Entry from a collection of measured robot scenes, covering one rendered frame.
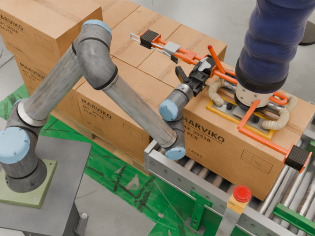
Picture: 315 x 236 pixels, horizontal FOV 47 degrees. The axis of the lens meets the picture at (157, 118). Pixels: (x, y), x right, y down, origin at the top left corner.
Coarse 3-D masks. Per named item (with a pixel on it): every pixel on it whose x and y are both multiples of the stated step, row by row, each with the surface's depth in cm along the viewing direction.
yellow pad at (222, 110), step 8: (208, 104) 178; (224, 104) 177; (232, 104) 177; (216, 112) 176; (224, 112) 175; (232, 120) 173; (240, 120) 172; (248, 120) 171; (256, 120) 169; (264, 120) 172; (248, 128) 170; (256, 128) 169; (264, 136) 167
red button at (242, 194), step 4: (236, 188) 142; (240, 188) 142; (244, 188) 142; (236, 192) 141; (240, 192) 141; (244, 192) 141; (248, 192) 141; (236, 196) 141; (240, 196) 140; (244, 196) 140; (248, 196) 140; (240, 200) 140; (244, 200) 140; (248, 200) 141
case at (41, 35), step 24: (0, 0) 229; (24, 0) 230; (48, 0) 230; (72, 0) 231; (0, 24) 239; (24, 24) 219; (48, 24) 216; (72, 24) 216; (24, 48) 241; (48, 48) 221; (48, 72) 243
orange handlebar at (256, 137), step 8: (160, 40) 188; (160, 48) 185; (176, 56) 182; (184, 56) 180; (192, 56) 180; (216, 72) 174; (232, 72) 174; (232, 80) 172; (272, 96) 165; (280, 96) 166; (256, 104) 162; (280, 104) 164; (248, 112) 159; (240, 128) 154; (248, 136) 153; (256, 136) 152; (264, 144) 151; (272, 144) 149; (280, 152) 149
